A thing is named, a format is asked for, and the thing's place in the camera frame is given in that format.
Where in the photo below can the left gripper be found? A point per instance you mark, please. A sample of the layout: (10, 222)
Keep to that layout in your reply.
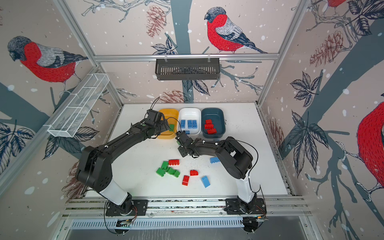
(163, 127)

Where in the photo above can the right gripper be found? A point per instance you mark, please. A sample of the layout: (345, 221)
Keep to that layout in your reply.
(181, 147)

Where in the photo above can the green lego brick top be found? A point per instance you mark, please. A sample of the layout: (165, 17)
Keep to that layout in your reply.
(172, 127)

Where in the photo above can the green lego brick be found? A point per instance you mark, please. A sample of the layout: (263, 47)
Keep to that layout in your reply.
(170, 171)
(176, 173)
(165, 166)
(172, 127)
(161, 172)

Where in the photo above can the yellow plastic bin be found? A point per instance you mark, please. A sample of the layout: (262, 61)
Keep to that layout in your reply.
(171, 115)

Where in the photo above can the white plastic bin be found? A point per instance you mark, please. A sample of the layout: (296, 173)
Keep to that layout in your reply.
(190, 114)

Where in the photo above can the red square lego brick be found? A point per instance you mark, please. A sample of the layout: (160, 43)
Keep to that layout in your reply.
(208, 121)

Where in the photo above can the dark teal plastic bin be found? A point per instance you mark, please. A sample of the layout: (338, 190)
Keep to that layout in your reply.
(218, 119)

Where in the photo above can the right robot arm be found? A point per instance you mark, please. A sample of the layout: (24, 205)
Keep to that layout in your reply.
(236, 160)

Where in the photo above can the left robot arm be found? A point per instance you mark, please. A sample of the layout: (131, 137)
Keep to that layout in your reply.
(95, 165)

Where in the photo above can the red lego brick studs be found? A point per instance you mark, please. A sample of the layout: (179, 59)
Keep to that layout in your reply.
(175, 162)

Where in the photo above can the red rounded lego brick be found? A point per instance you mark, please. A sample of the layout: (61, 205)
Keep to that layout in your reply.
(194, 173)

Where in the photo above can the green lego brick right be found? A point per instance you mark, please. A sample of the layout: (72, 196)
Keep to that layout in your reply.
(176, 173)

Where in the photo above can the green lego brick middle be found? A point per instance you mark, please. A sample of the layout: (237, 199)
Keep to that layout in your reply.
(170, 171)

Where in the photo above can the green lego brick centre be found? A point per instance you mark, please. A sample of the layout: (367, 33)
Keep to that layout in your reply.
(165, 166)

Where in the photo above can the red lego brick bottom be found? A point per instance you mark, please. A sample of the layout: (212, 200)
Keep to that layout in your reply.
(185, 181)

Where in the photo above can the green lego brick left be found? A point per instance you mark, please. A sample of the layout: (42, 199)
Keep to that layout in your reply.
(161, 172)

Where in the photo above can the light blue lego bottom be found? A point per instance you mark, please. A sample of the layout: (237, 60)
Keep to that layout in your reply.
(205, 181)

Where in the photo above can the black wall basket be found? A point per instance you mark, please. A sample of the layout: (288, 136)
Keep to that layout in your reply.
(187, 69)

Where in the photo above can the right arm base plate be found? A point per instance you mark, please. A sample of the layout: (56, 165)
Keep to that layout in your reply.
(256, 206)

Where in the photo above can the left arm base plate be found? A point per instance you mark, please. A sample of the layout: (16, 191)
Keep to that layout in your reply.
(130, 207)

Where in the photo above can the white wire mesh basket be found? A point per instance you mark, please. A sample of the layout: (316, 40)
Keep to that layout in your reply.
(81, 102)

